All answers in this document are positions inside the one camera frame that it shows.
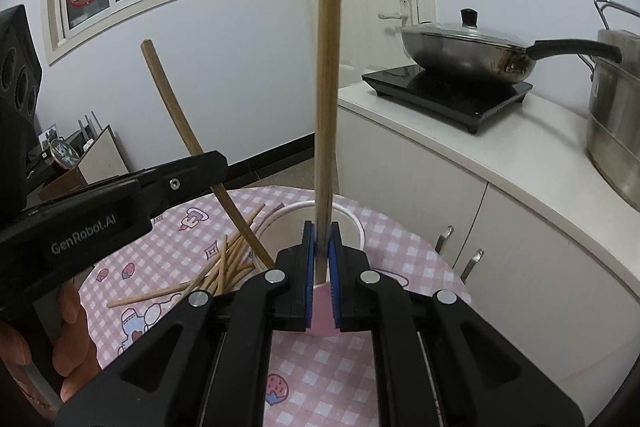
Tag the dark wooden desk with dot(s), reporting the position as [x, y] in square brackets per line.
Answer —
[60, 184]

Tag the pink checked tablecloth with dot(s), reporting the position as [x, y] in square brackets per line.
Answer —
[325, 387]

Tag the small photo frame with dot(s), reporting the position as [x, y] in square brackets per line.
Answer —
[49, 134]

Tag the white kitchen cabinet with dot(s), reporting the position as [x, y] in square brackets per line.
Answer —
[525, 232]

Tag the pink paper cup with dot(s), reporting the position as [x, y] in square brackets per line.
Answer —
[287, 232]

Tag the glass wok lid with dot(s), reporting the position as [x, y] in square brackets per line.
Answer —
[450, 31]

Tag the grey metal rods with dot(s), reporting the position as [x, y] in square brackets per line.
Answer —
[92, 124]

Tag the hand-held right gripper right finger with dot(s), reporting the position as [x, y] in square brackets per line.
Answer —
[334, 282]

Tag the pile of chopsticks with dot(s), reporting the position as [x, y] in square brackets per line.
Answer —
[227, 264]

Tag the wooden chopstick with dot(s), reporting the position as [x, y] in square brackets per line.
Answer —
[151, 54]
[327, 82]

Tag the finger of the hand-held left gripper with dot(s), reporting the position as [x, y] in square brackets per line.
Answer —
[190, 177]

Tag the stainless steel steamer pot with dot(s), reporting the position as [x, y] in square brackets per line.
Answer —
[615, 117]

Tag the person's left hand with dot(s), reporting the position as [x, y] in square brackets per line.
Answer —
[75, 332]

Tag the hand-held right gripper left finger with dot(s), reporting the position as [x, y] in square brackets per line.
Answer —
[310, 267]

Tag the white board panel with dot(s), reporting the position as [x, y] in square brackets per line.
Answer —
[102, 154]

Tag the black induction cooker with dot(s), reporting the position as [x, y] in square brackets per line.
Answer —
[450, 102]

